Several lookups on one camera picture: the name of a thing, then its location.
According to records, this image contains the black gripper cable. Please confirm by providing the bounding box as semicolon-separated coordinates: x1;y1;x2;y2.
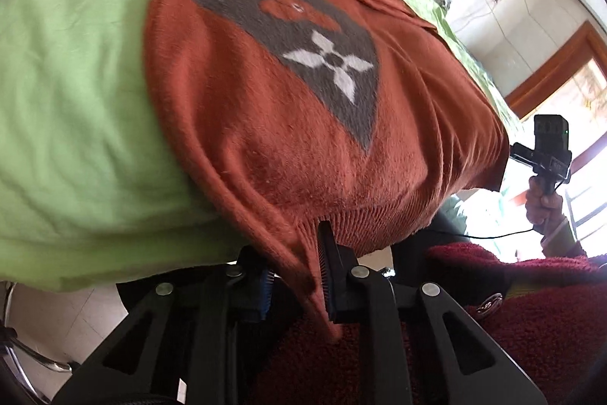
426;181;566;241

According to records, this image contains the wooden door frame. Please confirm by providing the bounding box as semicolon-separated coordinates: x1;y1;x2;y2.
505;20;606;119

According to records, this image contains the person's right hand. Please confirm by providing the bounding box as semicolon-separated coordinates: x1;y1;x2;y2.
525;176;566;236

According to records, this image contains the light green bed sheet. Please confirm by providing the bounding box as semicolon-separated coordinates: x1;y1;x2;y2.
1;0;508;291

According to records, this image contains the orange knitted sweater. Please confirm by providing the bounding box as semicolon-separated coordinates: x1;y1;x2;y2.
144;0;509;331

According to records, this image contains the chrome chair leg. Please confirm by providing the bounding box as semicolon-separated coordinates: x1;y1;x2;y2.
1;282;80;404

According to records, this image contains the dark red fleece clothing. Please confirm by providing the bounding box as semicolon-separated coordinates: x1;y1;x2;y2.
255;243;606;404

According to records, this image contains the person's right forearm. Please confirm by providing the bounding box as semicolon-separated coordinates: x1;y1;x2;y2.
541;217;587;258

